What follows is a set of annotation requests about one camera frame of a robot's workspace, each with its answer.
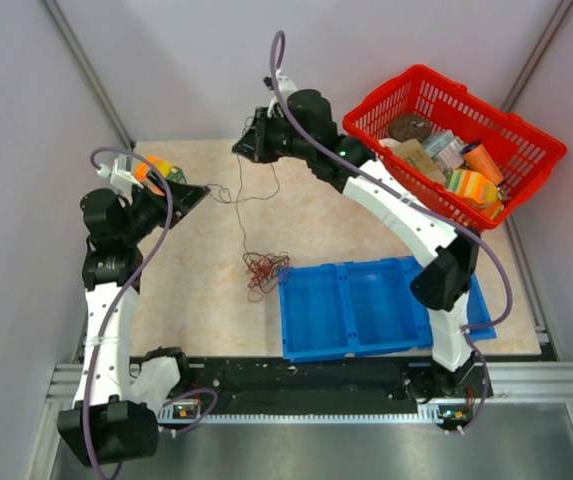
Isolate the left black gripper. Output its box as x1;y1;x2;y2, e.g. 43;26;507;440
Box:
120;170;209;244

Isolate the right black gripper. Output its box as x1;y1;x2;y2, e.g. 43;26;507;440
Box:
231;108;314;166

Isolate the black thin cable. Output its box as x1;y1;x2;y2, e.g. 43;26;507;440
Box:
207;152;282;256

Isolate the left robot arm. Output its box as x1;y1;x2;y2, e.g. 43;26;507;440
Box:
57;181;210;470

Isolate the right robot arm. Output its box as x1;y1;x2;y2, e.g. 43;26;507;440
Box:
232;89;479;396

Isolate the small green box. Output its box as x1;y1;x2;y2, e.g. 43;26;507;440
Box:
166;166;187;184

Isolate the orange striped sponge block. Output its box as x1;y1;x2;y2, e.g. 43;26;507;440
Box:
134;156;172;196

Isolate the brown round lid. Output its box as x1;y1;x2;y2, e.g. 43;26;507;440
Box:
387;113;432;143

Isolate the brown cardboard box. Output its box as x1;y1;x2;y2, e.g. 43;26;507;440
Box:
392;139;446;184

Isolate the blue three-compartment plastic tray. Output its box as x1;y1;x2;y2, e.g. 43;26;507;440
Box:
276;255;498;364

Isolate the pale blue packet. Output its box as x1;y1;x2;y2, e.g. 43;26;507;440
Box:
422;130;465;174

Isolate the red plastic shopping basket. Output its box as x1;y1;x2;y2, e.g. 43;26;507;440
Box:
343;65;567;231

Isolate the orange cylindrical can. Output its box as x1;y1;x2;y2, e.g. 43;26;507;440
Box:
461;142;504;186

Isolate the striped colourful sponge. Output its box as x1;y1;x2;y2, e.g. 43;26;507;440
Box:
444;169;504;219

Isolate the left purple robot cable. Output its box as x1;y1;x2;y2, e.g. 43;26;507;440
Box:
81;145;219;480

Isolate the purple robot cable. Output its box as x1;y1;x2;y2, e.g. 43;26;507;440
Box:
81;145;219;480
269;30;514;435

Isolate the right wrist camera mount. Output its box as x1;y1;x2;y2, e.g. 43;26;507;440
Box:
263;73;299;99

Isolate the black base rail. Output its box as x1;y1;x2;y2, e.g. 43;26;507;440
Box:
169;356;488;415

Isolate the left aluminium corner post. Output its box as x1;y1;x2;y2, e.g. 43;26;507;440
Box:
38;0;134;148

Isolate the aluminium corner post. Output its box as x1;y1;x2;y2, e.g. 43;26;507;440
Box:
500;0;573;113
38;0;134;148

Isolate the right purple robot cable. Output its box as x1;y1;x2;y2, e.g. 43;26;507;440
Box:
269;30;514;435

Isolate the right aluminium corner post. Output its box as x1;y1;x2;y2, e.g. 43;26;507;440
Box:
500;0;573;113

